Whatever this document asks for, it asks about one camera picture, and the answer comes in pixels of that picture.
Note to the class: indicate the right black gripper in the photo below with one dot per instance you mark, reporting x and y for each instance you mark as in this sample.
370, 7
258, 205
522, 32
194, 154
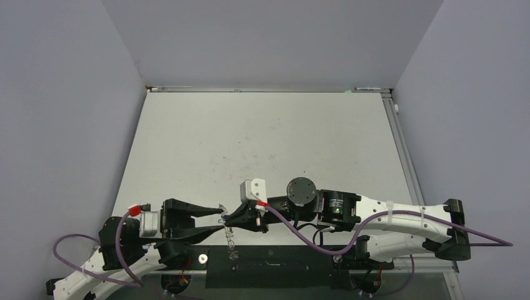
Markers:
249, 217

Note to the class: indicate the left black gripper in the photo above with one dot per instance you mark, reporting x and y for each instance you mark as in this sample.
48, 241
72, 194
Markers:
175, 221

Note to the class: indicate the metal keyring disc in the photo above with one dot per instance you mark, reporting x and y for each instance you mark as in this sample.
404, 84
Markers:
232, 253

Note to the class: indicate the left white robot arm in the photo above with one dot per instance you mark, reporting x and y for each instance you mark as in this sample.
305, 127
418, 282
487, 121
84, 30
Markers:
141, 241

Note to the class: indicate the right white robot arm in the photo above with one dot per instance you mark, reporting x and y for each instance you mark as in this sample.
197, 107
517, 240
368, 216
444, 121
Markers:
383, 230

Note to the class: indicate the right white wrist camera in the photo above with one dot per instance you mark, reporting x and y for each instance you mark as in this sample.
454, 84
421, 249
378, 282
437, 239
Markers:
253, 190

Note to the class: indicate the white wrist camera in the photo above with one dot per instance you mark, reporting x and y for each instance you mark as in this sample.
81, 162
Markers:
253, 190
149, 224

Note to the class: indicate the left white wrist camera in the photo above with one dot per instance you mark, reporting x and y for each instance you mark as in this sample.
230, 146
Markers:
149, 224

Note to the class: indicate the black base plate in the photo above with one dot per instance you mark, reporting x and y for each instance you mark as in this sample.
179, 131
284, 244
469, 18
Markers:
271, 267

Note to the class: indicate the marker pen on rail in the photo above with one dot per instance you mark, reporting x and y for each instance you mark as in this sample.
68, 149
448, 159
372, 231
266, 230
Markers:
368, 89

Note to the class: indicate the aluminium frame rail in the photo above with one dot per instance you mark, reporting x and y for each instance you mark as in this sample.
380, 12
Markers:
402, 148

